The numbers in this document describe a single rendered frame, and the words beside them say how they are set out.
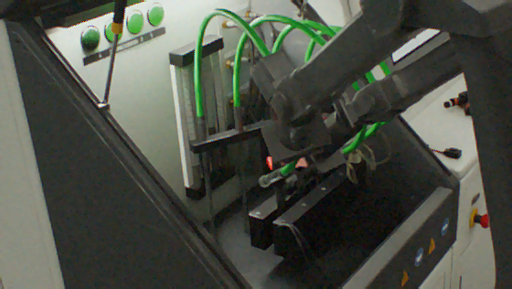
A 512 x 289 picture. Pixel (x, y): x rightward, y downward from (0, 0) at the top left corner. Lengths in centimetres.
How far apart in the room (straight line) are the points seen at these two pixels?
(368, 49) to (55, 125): 69
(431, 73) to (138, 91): 62
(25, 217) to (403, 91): 81
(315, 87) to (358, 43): 15
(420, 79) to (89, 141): 57
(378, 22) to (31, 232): 103
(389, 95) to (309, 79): 31
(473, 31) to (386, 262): 85
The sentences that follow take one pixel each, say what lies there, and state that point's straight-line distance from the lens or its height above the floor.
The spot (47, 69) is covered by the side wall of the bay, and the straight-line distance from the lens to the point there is 127.
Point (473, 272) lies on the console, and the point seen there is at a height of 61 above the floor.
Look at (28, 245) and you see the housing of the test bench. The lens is 158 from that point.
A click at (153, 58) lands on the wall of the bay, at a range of 152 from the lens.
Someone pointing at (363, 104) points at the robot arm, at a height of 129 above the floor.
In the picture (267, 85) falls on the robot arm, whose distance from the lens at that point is 108.
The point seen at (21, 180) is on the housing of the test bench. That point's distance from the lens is 148.
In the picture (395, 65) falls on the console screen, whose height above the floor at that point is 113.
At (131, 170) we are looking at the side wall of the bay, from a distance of 120.
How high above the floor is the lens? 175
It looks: 26 degrees down
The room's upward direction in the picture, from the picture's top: 5 degrees counter-clockwise
